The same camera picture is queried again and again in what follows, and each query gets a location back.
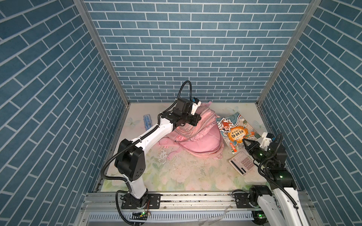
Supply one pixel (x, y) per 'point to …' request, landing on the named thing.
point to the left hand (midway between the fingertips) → (201, 117)
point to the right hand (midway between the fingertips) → (241, 138)
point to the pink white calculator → (242, 163)
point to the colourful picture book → (234, 129)
